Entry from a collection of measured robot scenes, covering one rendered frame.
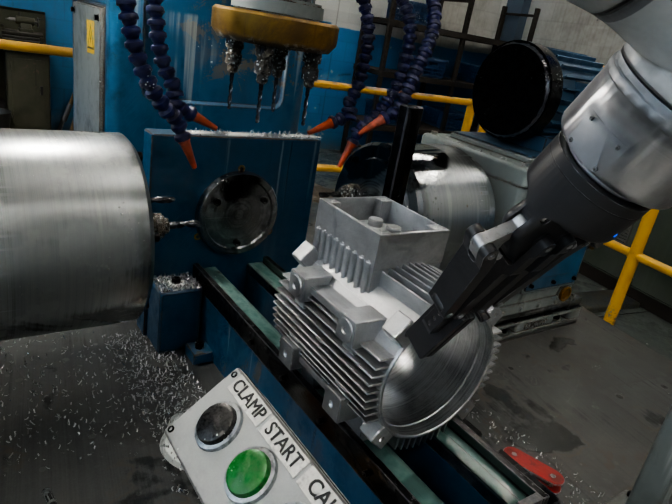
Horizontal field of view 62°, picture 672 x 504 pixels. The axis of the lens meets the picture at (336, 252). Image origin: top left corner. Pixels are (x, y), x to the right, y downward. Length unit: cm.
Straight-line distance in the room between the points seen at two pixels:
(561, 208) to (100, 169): 50
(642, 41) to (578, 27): 686
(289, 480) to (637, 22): 31
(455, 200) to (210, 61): 48
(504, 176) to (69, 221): 73
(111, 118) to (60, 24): 494
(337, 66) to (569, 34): 263
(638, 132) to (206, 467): 33
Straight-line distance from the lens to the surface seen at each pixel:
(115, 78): 98
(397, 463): 64
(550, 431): 100
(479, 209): 101
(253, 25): 78
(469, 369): 68
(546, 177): 39
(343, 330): 56
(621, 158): 36
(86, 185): 68
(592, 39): 702
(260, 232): 100
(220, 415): 41
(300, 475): 37
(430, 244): 63
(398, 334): 53
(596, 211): 38
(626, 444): 105
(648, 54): 34
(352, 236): 61
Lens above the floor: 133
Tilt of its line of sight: 21 degrees down
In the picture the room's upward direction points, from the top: 10 degrees clockwise
